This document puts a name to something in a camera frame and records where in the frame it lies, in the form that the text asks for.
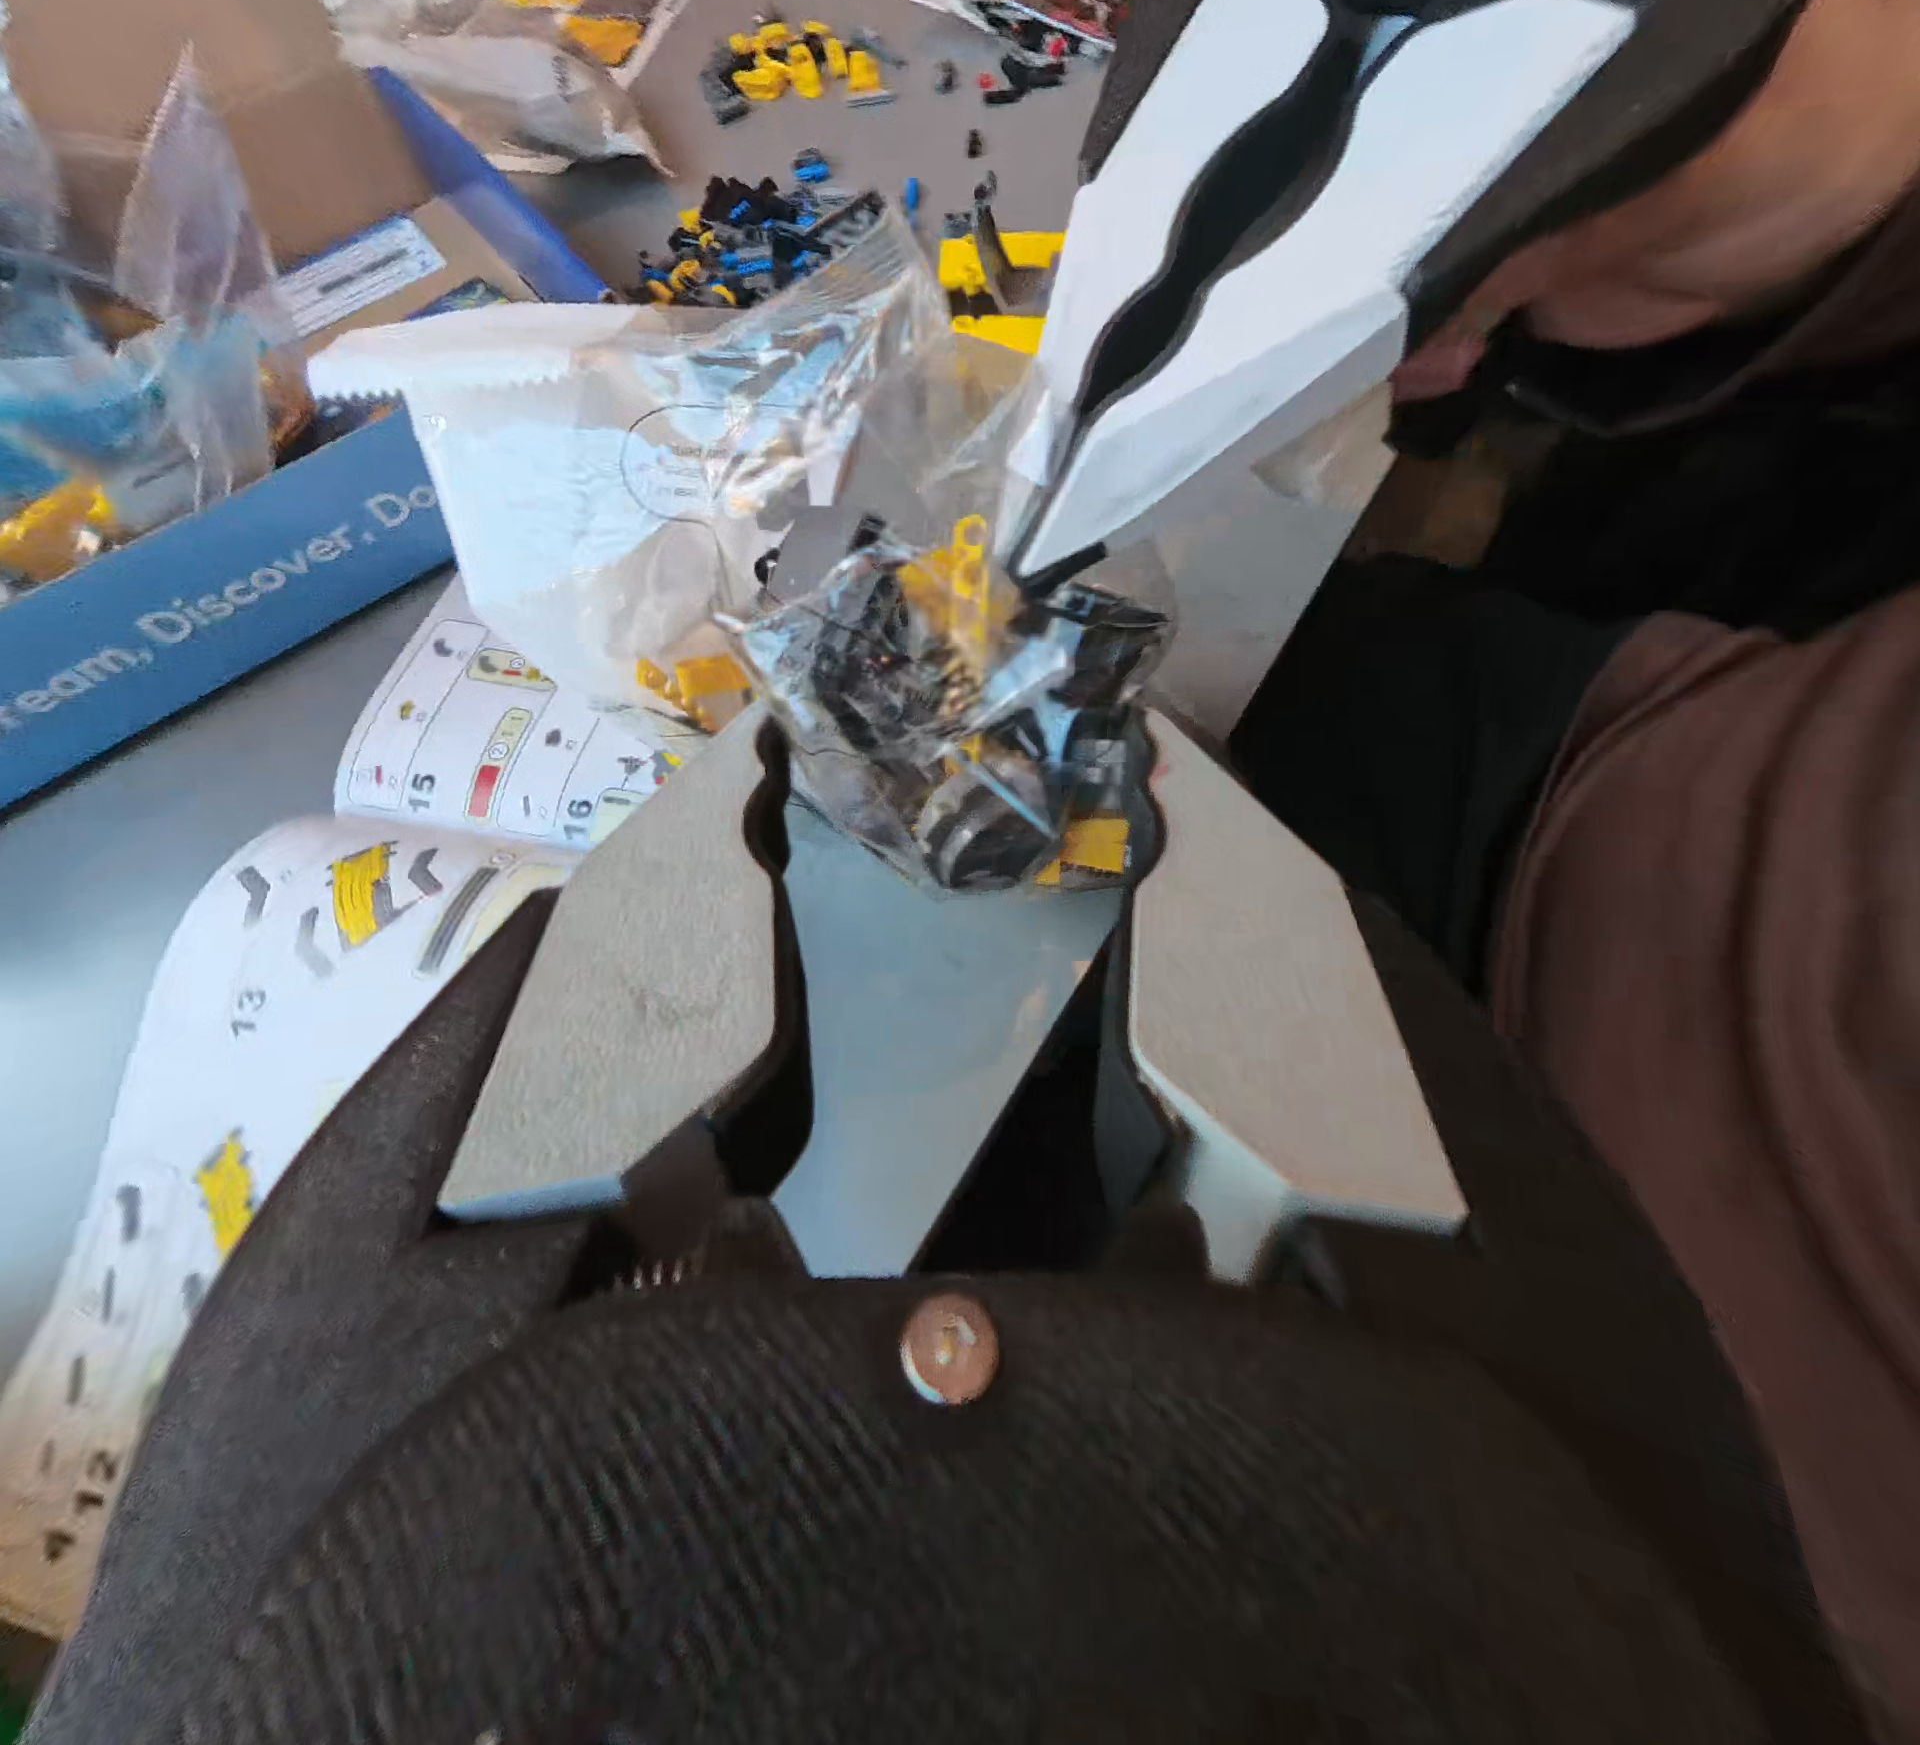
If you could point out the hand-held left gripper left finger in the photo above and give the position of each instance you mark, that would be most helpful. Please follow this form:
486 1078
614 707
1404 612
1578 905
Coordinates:
631 1025

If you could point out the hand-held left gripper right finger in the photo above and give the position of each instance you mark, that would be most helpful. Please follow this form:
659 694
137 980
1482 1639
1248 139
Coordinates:
1275 1025

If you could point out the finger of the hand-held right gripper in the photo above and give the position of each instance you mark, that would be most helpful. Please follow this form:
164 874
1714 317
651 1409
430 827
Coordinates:
1158 156
1352 217

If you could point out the yellow black brick vehicle model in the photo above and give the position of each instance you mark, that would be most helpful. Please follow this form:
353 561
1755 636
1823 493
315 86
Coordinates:
1000 275

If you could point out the clear bag of wheel parts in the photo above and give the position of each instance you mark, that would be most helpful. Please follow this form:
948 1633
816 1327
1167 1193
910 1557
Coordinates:
602 484

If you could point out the grey desk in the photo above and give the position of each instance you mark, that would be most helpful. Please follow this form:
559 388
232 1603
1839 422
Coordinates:
901 996

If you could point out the person's right hand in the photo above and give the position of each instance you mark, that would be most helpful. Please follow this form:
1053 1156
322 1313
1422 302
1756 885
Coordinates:
1739 184

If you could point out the building instruction booklet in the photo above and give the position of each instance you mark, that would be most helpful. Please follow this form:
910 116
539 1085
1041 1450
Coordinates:
301 967

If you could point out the cluster of yellow bricks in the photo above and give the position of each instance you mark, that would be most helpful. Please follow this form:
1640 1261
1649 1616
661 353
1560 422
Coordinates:
798 67

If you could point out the pile of small bricks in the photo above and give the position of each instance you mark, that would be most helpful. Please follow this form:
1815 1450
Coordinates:
751 229

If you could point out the blue cardboard box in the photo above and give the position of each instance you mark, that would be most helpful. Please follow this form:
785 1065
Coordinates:
210 606

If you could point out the sticker sheet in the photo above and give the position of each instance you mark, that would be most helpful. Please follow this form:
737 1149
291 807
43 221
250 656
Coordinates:
510 51

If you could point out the clear plastic bag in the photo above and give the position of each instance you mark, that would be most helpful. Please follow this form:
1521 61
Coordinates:
120 334

